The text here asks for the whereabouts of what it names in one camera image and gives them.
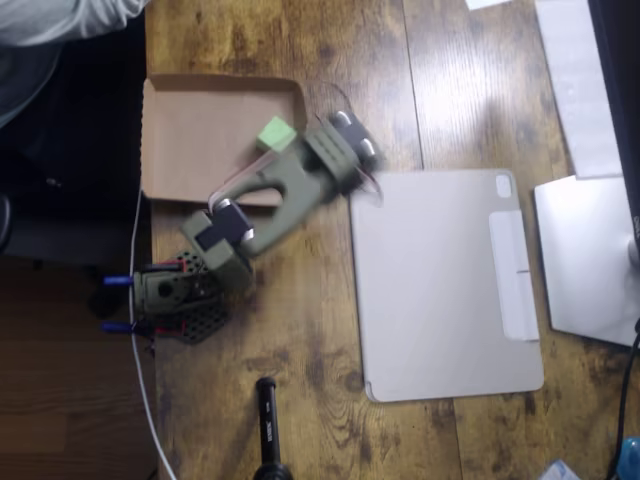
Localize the green foam cube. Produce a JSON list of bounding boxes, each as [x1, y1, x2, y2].
[[256, 116, 296, 154]]

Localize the brown cardboard tray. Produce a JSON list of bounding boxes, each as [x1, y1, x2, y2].
[[139, 73, 307, 207]]

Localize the tablet in beige case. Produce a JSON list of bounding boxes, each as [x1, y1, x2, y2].
[[349, 168, 545, 404]]

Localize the black chair castor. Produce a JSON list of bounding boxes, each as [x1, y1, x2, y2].
[[88, 289, 121, 317]]

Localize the person black trousers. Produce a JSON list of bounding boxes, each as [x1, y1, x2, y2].
[[0, 19, 151, 226]]

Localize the silver monitor stand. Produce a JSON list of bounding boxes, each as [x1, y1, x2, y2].
[[533, 175, 640, 349]]

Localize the white foam sheet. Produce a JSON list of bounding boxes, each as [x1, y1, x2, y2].
[[533, 0, 625, 181]]

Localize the white blue packet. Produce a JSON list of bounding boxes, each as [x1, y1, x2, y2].
[[539, 458, 584, 480]]

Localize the black computer monitor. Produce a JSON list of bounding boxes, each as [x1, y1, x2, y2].
[[587, 0, 640, 241]]

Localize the person grey shirt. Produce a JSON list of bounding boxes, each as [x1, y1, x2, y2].
[[0, 0, 151, 129]]

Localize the blue round object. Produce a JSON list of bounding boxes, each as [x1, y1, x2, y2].
[[617, 435, 640, 480]]

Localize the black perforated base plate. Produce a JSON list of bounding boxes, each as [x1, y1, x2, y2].
[[149, 249, 232, 346]]

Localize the black camera stand pole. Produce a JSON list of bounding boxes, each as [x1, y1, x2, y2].
[[249, 376, 296, 480]]

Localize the white cable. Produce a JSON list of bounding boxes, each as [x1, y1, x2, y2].
[[129, 192, 177, 480]]

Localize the black cable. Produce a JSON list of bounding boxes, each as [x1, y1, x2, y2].
[[604, 319, 640, 480]]

